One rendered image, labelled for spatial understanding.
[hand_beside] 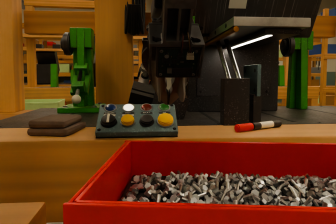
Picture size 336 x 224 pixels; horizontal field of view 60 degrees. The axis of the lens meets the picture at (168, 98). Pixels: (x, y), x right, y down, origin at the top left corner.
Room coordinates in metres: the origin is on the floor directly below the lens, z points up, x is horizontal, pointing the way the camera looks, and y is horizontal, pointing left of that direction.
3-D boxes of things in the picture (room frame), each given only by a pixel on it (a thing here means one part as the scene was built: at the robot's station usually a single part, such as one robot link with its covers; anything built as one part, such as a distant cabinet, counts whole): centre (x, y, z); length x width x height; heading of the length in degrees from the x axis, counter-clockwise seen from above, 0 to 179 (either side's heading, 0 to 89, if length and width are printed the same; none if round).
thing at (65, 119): (0.58, 0.22, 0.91); 0.10 x 0.08 x 0.03; 175
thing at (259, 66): (0.73, -0.21, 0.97); 0.10 x 0.02 x 0.14; 5
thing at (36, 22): (1.25, -0.08, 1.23); 1.30 x 0.05 x 0.09; 95
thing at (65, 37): (0.97, 0.33, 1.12); 0.07 x 0.03 x 0.08; 5
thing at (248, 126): (0.61, -0.19, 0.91); 0.13 x 0.02 x 0.02; 121
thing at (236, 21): (0.78, -0.19, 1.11); 0.39 x 0.16 x 0.03; 5
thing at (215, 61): (1.02, -0.20, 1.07); 0.30 x 0.18 x 0.34; 95
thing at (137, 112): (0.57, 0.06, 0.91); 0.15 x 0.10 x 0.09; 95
